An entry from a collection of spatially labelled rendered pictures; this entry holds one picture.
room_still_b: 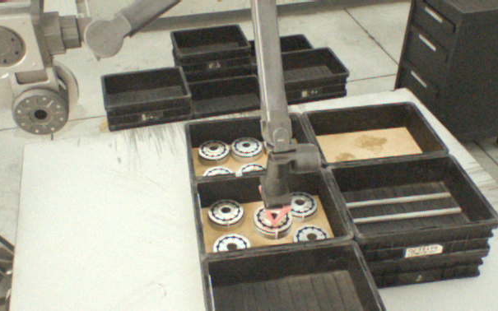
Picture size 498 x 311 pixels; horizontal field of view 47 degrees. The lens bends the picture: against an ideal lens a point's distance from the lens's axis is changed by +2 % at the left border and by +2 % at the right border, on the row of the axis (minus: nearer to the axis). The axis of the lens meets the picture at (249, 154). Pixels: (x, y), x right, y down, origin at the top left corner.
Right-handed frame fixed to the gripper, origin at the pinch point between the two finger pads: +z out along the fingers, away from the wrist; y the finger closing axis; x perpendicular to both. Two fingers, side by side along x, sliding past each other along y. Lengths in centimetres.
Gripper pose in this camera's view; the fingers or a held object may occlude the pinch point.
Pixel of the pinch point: (272, 214)
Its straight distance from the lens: 146.7
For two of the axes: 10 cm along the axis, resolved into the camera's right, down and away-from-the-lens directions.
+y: -1.5, -6.2, 7.7
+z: -0.6, 7.8, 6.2
